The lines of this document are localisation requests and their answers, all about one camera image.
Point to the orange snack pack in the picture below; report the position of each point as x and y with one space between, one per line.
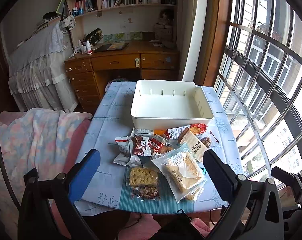
162 133

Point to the white red bottle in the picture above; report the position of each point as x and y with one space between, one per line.
88 47

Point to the red biscuit roll pack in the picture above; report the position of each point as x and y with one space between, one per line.
178 132

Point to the pastel floral blanket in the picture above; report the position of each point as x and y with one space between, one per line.
39 138

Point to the silver red stripe bag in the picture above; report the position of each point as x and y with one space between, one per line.
126 156

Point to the beige soda cracker pack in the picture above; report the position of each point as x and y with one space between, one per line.
197 149

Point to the white plastic storage bin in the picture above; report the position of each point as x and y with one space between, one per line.
159 104

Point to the clear pack peanut cookies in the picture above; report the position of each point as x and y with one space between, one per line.
139 176

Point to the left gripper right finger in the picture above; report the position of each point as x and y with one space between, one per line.
222 176

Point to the light blue patterned tablecloth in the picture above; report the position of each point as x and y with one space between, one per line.
126 178

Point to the dark book on desk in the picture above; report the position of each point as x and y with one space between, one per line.
111 47

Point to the wooden bookshelf with books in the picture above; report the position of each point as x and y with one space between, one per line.
127 19

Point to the window metal grille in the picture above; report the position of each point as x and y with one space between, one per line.
259 84

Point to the small dark nut pack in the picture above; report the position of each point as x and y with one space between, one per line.
145 192

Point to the red Cookies snack pack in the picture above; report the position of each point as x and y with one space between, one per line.
159 145

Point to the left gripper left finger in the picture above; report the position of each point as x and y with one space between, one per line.
81 174

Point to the clear bag soda crackers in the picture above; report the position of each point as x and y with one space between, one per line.
184 175

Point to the wooden desk with drawers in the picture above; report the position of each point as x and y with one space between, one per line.
89 75

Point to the brown white wafer pack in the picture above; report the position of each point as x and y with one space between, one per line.
141 146

